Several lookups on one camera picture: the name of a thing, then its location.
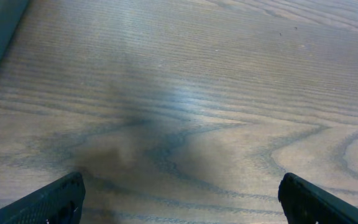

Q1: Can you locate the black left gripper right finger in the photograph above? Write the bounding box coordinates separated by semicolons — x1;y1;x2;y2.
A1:
278;172;358;224

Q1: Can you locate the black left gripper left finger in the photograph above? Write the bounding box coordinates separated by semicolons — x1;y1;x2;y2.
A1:
0;172;85;224

